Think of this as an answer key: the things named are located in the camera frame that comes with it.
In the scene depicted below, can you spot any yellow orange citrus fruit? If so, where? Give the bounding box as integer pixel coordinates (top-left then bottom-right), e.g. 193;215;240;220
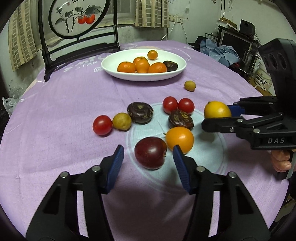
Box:
204;101;232;118

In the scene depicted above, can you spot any red cherry tomato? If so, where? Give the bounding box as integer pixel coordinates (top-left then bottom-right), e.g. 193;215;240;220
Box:
92;115;113;136
178;98;195;114
163;96;178;114

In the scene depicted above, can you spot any yellow green citrus fruit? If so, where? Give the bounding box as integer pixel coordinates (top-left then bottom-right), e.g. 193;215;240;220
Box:
165;126;194;154

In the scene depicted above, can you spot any dark brown fruit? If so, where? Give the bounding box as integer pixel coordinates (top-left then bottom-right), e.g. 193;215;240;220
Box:
168;110;194;130
127;102;154;124
163;61;178;72

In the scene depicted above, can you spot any dark brown fruit front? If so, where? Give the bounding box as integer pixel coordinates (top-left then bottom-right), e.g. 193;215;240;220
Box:
163;61;178;72

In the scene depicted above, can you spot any dark purple plum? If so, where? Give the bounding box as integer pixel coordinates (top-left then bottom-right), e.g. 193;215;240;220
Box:
134;137;167;170

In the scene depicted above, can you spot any dark brown fruit back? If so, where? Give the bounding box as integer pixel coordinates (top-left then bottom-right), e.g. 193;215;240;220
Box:
127;102;154;124

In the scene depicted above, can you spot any large orange tangerine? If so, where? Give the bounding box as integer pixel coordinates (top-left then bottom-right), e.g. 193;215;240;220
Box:
117;61;136;73
148;62;167;73

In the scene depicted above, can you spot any small orange tangerine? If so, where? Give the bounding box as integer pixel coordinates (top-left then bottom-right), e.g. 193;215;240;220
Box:
147;50;158;60

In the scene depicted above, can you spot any small orange fruit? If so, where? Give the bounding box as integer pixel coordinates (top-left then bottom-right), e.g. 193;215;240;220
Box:
133;56;148;65

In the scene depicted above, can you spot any yellow green small fruit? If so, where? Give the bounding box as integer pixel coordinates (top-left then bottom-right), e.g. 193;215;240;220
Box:
112;113;132;131

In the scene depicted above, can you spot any large orange tangerine front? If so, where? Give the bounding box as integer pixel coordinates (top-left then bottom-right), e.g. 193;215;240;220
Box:
117;61;136;73

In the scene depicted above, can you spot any person's right hand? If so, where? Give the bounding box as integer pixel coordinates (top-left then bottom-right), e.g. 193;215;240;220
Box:
270;150;292;173

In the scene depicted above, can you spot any white plastic bucket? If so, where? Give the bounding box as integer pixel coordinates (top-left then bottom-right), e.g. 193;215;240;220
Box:
254;62;273;91

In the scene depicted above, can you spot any black monitor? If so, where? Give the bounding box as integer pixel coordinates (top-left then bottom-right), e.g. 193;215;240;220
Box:
217;26;261;64

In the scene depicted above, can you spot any blue clothes pile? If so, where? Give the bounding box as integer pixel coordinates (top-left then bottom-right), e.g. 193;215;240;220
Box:
200;39;240;67

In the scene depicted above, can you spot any small yellow loquat fruit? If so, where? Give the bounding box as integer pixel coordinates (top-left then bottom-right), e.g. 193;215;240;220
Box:
184;80;196;92

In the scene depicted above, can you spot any purple tablecloth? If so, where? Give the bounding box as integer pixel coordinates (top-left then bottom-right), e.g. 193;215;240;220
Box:
1;41;288;240

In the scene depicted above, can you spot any white plastic bag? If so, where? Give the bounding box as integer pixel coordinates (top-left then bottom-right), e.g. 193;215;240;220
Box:
2;97;19;116

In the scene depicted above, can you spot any white oval plate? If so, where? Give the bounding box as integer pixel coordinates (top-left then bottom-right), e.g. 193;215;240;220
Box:
101;48;187;82

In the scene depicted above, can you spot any right beige checked curtain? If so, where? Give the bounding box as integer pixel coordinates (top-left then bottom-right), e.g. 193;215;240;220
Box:
135;0;170;28

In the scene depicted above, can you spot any beige checked curtain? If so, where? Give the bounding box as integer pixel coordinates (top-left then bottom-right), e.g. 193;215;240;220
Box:
8;0;37;71
135;0;170;28

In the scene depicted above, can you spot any left beige checked curtain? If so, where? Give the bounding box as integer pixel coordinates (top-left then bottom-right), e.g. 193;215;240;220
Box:
8;0;37;71

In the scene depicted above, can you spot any black framed persimmon screen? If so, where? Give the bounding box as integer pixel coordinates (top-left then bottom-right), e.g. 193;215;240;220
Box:
37;1;120;82

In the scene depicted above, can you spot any wall power strip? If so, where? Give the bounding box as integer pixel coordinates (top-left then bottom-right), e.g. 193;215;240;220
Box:
169;15;184;24

